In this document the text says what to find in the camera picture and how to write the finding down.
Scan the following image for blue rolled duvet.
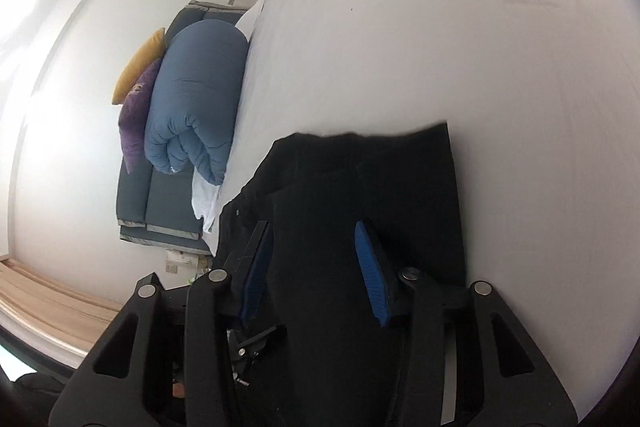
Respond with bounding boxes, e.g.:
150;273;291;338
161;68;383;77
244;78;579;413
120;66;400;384
144;19;251;186

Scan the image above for grey padded headboard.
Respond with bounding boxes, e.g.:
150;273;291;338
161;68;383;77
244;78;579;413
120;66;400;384
116;0;251;255

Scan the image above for white quilted cloth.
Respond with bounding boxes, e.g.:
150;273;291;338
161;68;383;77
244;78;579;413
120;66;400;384
191;172;223;235

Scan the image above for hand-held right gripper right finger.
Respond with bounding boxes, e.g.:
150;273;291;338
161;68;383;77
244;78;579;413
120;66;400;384
354;219;576;427

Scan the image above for white pillow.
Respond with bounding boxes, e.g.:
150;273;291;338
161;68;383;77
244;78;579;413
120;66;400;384
235;0;271;38

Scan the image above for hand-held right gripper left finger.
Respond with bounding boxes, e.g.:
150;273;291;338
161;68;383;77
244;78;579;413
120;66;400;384
50;221;276;427

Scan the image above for yellow pillow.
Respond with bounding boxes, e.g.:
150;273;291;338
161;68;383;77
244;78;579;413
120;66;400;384
111;27;167;106

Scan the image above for bed with white sheet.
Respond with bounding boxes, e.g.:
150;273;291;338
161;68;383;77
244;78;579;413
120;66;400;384
200;0;636;427

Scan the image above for purple pillow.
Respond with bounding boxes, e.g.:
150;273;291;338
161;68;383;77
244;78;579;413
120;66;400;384
118;57;163;175

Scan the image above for black pants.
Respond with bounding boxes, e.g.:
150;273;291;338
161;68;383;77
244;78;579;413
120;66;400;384
212;121;468;427

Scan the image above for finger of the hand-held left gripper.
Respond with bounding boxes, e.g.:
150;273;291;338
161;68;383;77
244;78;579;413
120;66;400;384
227;326;287;389

